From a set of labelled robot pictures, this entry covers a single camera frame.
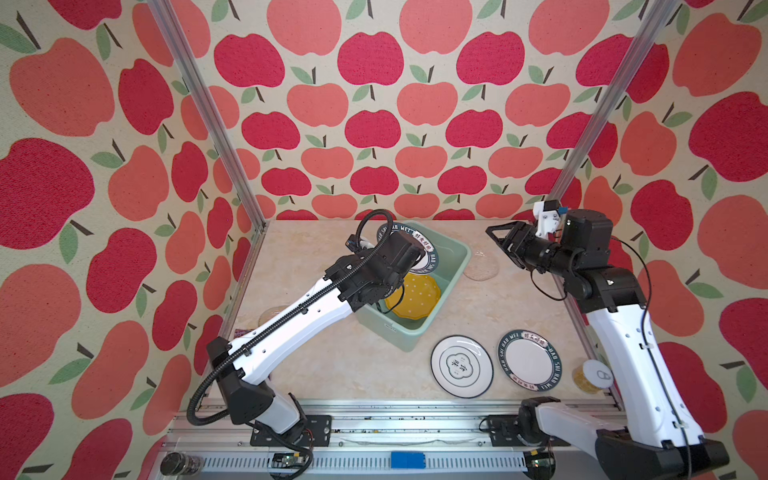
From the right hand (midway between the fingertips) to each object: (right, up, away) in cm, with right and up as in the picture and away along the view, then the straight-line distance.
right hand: (500, 232), depth 66 cm
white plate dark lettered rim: (-15, -7, +11) cm, 19 cm away
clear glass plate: (+10, -9, +42) cm, 44 cm away
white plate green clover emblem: (-4, -38, +18) cm, 42 cm away
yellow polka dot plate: (-14, -19, +33) cm, 41 cm away
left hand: (-19, -7, +4) cm, 20 cm away
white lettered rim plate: (+16, -35, +18) cm, 43 cm away
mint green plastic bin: (-4, -5, +28) cm, 29 cm away
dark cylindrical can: (-70, -49, -4) cm, 85 cm away
